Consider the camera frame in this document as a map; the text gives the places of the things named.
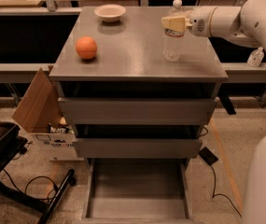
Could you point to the open cardboard box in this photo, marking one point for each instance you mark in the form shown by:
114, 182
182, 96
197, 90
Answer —
38, 113

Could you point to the grey open bottom drawer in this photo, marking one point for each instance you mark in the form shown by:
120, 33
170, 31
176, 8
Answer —
137, 191

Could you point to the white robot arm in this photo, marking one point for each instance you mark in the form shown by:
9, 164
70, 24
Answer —
243, 26

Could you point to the clear sanitizer bottle left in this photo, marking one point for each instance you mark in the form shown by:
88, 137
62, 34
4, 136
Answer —
256, 57

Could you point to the clear plastic water bottle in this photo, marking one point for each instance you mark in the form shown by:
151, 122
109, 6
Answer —
171, 39

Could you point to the grey top drawer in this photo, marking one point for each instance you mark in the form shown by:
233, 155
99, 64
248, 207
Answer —
137, 111

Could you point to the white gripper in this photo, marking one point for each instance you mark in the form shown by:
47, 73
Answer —
200, 23

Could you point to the black power adapter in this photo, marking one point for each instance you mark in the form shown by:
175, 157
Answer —
208, 156

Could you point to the white ceramic bowl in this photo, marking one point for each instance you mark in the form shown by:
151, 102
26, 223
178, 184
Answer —
110, 13

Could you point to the grey drawer cabinet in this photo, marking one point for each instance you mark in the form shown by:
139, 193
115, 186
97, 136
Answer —
129, 64

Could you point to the grey middle drawer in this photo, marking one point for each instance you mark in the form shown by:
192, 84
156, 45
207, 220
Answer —
137, 148

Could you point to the orange ball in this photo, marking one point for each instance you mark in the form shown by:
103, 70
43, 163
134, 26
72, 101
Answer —
86, 48

